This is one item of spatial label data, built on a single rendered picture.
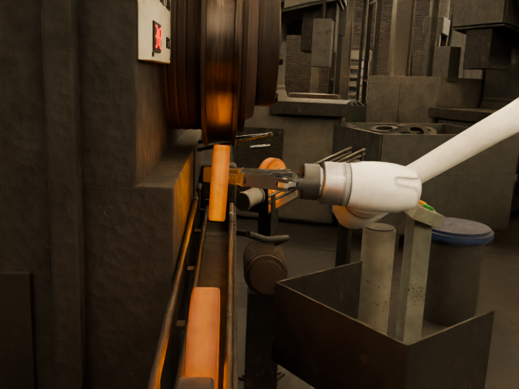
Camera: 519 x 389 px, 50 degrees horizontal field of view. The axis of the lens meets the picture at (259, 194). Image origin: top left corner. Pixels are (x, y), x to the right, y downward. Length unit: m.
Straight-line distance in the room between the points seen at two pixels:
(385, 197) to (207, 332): 0.62
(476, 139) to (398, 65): 8.94
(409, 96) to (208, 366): 4.96
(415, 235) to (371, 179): 1.03
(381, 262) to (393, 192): 0.96
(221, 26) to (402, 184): 0.47
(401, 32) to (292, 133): 6.47
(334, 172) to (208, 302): 0.56
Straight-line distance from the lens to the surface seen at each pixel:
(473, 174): 3.80
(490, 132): 1.32
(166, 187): 0.87
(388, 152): 3.42
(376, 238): 2.06
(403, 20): 10.29
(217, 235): 1.37
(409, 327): 2.27
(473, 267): 2.60
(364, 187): 1.13
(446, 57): 5.22
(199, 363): 0.61
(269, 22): 1.20
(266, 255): 1.65
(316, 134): 3.97
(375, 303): 2.14
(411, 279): 2.20
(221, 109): 1.16
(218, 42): 1.11
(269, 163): 1.80
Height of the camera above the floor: 1.04
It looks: 12 degrees down
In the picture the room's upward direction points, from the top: 2 degrees clockwise
